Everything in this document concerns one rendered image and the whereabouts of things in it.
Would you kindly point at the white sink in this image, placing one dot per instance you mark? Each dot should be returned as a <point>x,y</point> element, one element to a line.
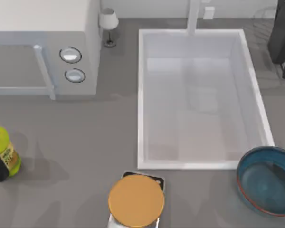
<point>199,99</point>

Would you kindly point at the black and white scale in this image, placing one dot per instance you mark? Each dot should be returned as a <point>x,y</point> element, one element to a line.
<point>154,178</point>

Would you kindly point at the small microwave knob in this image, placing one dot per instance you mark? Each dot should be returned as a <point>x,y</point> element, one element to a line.
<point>74,75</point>

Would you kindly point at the white jar with orange lid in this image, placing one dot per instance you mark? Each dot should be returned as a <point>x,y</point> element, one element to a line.
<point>136,202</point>

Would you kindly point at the large microwave knob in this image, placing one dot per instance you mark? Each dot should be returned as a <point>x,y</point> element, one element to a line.
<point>70,54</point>

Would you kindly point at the white table lamp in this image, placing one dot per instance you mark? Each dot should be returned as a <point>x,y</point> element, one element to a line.
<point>108,23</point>

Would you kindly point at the white tall tap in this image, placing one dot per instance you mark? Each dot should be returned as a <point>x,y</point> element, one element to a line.
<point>193,16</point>

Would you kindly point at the pale microwave oven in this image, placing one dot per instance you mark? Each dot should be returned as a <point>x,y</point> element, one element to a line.
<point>19,64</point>

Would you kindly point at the green bottle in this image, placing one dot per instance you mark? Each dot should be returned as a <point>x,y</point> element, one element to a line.
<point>8,152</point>

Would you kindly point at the blue bowl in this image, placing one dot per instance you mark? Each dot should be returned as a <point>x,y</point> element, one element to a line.
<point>266,181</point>

